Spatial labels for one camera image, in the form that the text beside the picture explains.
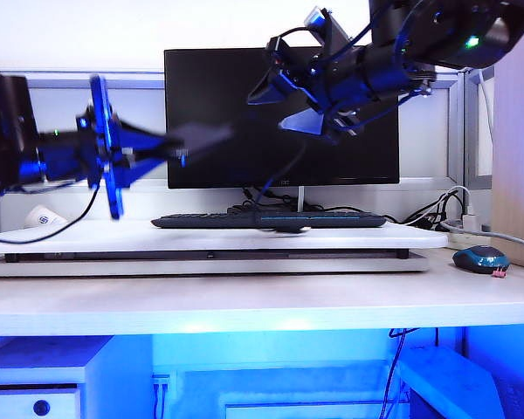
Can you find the white desk riser board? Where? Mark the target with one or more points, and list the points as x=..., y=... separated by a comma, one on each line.
x=201, y=242

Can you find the black portable hard drive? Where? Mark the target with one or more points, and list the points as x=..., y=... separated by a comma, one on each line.
x=205, y=136

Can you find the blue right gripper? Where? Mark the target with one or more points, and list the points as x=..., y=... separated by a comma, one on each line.
x=332, y=83

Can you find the light wooden cabinet panel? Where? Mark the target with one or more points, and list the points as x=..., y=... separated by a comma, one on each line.
x=519, y=153

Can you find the black computer monitor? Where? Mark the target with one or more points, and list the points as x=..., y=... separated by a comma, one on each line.
x=218, y=78

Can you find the pink binder clip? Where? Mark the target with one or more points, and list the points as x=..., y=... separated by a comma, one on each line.
x=500, y=273

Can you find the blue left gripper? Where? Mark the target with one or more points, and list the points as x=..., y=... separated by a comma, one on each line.
x=107, y=148

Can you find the grey desk riser base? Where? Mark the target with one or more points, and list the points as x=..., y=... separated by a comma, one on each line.
x=201, y=266

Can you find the white power strip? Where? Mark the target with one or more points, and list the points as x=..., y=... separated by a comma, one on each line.
x=465, y=238

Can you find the silver monitor stand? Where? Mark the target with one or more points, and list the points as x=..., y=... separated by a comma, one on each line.
x=301, y=198

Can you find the white paper cup blue logo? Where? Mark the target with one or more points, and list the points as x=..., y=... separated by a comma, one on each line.
x=43, y=218

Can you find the white drawer cabinet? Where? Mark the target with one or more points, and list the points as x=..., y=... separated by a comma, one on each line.
x=35, y=375

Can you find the white computer tower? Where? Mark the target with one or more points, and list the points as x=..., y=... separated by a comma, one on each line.
x=445, y=384

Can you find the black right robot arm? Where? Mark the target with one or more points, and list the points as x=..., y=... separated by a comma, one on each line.
x=441, y=30

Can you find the grey desk partition frame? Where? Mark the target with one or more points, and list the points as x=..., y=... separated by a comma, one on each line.
x=135, y=100

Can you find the blue and black mouse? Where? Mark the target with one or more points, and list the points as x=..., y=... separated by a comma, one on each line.
x=480, y=259

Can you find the black keyboard with blue stripe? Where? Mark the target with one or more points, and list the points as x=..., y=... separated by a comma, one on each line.
x=201, y=220

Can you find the white charger plug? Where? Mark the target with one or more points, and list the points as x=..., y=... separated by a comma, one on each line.
x=470, y=217

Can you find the white wall socket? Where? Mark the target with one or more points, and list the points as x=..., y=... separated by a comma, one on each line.
x=160, y=380

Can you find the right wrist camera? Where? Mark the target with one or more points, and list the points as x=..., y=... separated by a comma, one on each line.
x=323, y=26

